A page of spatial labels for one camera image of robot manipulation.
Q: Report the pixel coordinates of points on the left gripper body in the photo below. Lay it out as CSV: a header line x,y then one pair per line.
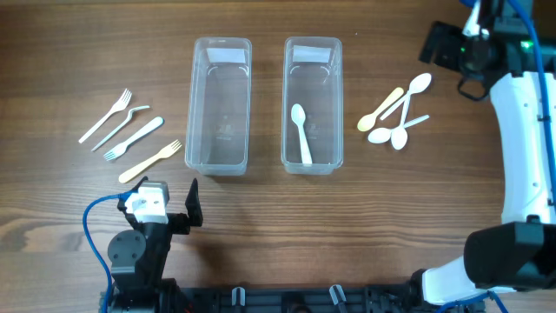
x,y
160,235

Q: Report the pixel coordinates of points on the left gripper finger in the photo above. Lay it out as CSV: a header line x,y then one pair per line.
x,y
139,184
193,205

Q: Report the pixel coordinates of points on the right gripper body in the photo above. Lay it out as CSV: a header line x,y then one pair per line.
x,y
454,51

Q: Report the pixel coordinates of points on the light blue plastic fork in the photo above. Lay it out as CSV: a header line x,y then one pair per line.
x,y
122,147

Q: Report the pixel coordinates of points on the cream yellow plastic fork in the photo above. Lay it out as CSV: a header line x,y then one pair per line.
x,y
164,153

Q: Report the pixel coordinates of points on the translucent white plastic spoon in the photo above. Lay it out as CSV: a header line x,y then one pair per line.
x,y
399,134

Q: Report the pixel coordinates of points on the cream yellow plastic spoon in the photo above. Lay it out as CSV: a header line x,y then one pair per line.
x,y
368,121

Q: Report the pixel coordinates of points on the white spoon low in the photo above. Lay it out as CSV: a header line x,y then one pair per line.
x,y
382,135

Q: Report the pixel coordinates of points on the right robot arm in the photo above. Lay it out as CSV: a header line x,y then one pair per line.
x,y
509,47

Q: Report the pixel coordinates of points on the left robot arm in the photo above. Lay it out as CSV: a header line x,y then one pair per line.
x,y
138,255

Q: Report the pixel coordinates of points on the left clear plastic container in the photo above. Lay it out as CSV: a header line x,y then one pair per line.
x,y
219,106

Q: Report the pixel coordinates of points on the clear plastic container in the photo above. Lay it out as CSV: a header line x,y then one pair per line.
x,y
219,106
313,78

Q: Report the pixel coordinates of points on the right clear plastic container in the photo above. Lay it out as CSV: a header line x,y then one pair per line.
x,y
313,78

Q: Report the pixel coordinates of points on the translucent bent plastic fork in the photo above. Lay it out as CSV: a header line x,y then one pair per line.
x,y
128,118

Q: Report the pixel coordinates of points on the white plastic fork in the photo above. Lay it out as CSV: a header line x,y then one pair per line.
x,y
119,105

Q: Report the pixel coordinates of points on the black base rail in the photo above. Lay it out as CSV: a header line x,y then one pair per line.
x,y
372,299

